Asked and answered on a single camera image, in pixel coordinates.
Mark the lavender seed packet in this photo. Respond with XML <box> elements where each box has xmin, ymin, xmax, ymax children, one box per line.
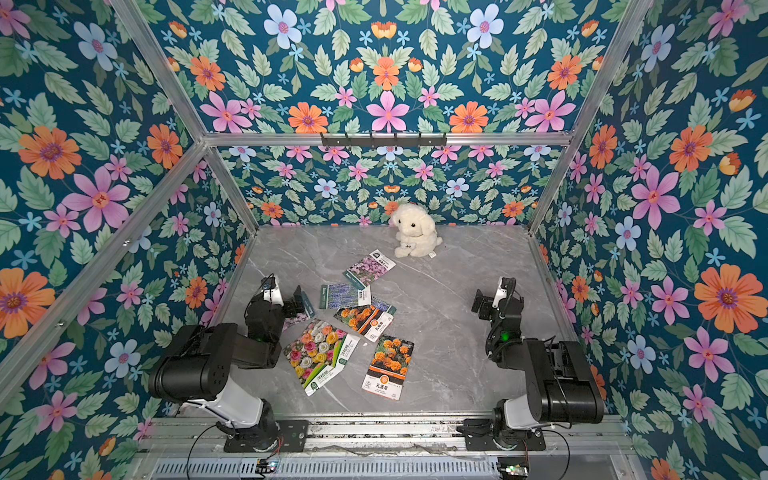
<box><xmin>319</xmin><ymin>283</ymin><xmax>372</xmax><ymax>309</ymax></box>

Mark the marigold seed packet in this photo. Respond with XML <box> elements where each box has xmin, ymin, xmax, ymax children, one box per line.
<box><xmin>362</xmin><ymin>335</ymin><xmax>415</xmax><ymax>401</ymax></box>
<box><xmin>334</xmin><ymin>305</ymin><xmax>394</xmax><ymax>341</ymax></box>

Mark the pink cosmos seed packet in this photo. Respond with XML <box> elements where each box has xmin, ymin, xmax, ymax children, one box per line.
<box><xmin>343</xmin><ymin>250</ymin><xmax>396</xmax><ymax>290</ymax></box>

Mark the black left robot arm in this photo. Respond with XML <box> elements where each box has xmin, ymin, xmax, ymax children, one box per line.
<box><xmin>149</xmin><ymin>283</ymin><xmax>305</xmax><ymax>452</ymax></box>

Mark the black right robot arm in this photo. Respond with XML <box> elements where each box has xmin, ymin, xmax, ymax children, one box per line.
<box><xmin>457</xmin><ymin>277</ymin><xmax>605</xmax><ymax>451</ymax></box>

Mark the pink flowers seed packet left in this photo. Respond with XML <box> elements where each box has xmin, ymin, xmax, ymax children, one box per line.
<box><xmin>282</xmin><ymin>313</ymin><xmax>310</xmax><ymax>331</ymax></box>

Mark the mixed flowers seed packet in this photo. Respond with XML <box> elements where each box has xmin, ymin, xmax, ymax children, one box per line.
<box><xmin>283</xmin><ymin>321</ymin><xmax>360</xmax><ymax>396</ymax></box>

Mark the white plush dog toy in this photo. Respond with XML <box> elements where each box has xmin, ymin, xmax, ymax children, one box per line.
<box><xmin>391</xmin><ymin>203</ymin><xmax>443</xmax><ymax>258</ymax></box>

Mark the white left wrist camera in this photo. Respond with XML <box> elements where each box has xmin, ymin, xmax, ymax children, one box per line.
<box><xmin>262</xmin><ymin>279</ymin><xmax>284</xmax><ymax>306</ymax></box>

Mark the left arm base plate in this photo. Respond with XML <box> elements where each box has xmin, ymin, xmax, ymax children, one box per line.
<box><xmin>223</xmin><ymin>420</ymin><xmax>309</xmax><ymax>453</ymax></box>

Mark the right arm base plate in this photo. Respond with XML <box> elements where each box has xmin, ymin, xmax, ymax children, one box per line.
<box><xmin>456</xmin><ymin>418</ymin><xmax>546</xmax><ymax>453</ymax></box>

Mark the aluminium front rail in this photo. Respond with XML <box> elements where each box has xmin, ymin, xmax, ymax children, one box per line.
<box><xmin>137</xmin><ymin>413</ymin><xmax>631</xmax><ymax>457</ymax></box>

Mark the black hook rail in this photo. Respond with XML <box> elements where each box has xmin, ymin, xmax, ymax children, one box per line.
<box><xmin>320</xmin><ymin>133</ymin><xmax>448</xmax><ymax>148</ymax></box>

